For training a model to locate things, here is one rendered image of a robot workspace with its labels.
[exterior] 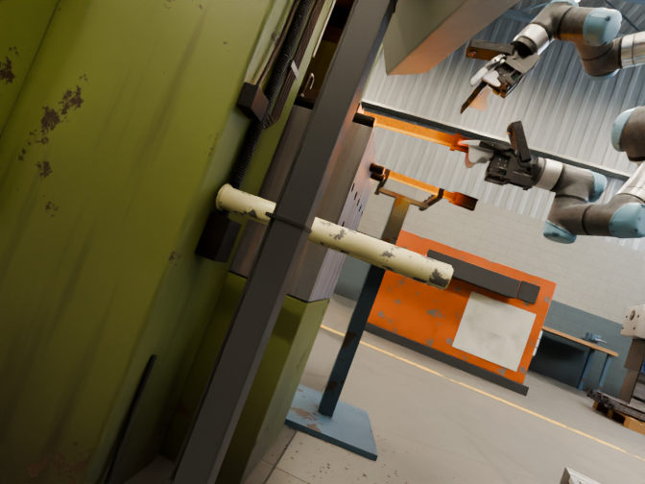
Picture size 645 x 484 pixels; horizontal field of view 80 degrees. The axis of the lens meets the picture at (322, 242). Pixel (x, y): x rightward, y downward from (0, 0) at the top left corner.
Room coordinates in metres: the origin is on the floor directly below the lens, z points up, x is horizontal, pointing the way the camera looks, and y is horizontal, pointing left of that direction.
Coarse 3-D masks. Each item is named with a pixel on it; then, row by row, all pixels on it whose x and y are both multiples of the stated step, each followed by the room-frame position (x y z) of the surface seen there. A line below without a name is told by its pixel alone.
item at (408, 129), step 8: (368, 112) 1.05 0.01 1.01; (376, 120) 1.05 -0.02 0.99; (384, 120) 1.04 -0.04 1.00; (392, 120) 1.04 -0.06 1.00; (384, 128) 1.07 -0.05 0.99; (392, 128) 1.05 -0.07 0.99; (400, 128) 1.03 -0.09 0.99; (408, 128) 1.03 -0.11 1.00; (416, 128) 1.03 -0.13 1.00; (424, 128) 1.02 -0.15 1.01; (416, 136) 1.05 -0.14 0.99; (424, 136) 1.03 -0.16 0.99; (432, 136) 1.02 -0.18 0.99; (440, 136) 1.01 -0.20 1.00; (448, 136) 1.01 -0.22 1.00; (456, 136) 1.00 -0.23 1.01; (448, 144) 1.02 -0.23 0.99; (456, 144) 1.00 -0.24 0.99; (464, 152) 1.03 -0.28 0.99
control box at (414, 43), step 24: (408, 0) 0.55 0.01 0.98; (432, 0) 0.50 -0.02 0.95; (456, 0) 0.45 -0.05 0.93; (480, 0) 0.44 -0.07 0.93; (504, 0) 0.45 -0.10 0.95; (408, 24) 0.56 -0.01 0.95; (432, 24) 0.51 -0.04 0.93; (456, 24) 0.49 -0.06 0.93; (480, 24) 0.50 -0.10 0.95; (384, 48) 0.65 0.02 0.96; (408, 48) 0.58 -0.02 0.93; (432, 48) 0.57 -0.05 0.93; (456, 48) 0.58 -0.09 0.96; (408, 72) 0.66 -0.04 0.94
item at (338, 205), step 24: (288, 120) 0.94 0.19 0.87; (288, 144) 0.94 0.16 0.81; (360, 144) 0.90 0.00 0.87; (288, 168) 0.93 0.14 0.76; (336, 168) 0.91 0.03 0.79; (360, 168) 0.92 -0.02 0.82; (264, 192) 0.94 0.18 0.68; (336, 192) 0.91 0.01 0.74; (360, 192) 1.06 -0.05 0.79; (336, 216) 0.90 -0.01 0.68; (360, 216) 1.24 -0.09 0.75; (240, 240) 0.94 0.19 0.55; (240, 264) 0.94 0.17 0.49; (312, 264) 0.91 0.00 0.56; (336, 264) 1.12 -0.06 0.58; (312, 288) 0.90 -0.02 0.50
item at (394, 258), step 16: (224, 192) 0.71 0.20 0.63; (240, 192) 0.71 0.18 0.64; (224, 208) 0.72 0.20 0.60; (240, 208) 0.70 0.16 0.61; (256, 208) 0.69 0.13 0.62; (272, 208) 0.69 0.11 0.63; (320, 224) 0.67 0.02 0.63; (320, 240) 0.68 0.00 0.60; (336, 240) 0.66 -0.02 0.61; (352, 240) 0.66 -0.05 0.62; (368, 240) 0.66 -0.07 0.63; (352, 256) 0.68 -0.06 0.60; (368, 256) 0.66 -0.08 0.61; (384, 256) 0.65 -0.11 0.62; (400, 256) 0.64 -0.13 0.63; (416, 256) 0.64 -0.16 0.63; (400, 272) 0.65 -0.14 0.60; (416, 272) 0.64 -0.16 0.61; (432, 272) 0.63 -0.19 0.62; (448, 272) 0.63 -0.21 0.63
